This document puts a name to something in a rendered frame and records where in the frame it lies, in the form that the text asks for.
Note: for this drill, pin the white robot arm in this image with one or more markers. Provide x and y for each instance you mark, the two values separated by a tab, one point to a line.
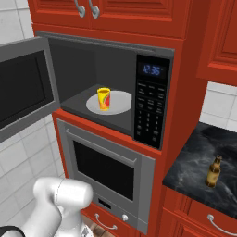
61	197

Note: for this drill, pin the grey microwave oven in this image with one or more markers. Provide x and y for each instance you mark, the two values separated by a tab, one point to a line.
151	102

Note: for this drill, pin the microwave start button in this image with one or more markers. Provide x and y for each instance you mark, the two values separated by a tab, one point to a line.
156	133

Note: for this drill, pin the grey microwave door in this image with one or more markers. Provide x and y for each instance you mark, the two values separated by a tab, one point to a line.
24	89

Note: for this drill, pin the red cupboard door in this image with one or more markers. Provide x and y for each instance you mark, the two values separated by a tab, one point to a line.
139	15
52	10

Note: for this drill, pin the white round turntable plate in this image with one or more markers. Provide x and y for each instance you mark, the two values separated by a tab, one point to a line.
120	102

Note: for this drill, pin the yellow patterned cup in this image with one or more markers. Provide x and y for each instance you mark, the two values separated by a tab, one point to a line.
104	98

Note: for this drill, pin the grey built-in oven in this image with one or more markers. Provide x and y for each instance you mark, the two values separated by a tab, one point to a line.
105	172

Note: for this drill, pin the red drawer front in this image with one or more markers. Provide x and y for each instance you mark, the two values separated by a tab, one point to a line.
92	213
200	216

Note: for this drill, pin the silver oven knob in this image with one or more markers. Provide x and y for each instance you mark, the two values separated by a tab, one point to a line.
125	217

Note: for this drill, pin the brown glass bottle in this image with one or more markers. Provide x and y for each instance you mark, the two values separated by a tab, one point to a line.
213	174

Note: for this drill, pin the red tall cabinet frame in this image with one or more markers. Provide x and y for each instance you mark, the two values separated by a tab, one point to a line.
185	102

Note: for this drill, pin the red wall cupboard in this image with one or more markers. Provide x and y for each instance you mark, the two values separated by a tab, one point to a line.
220	40

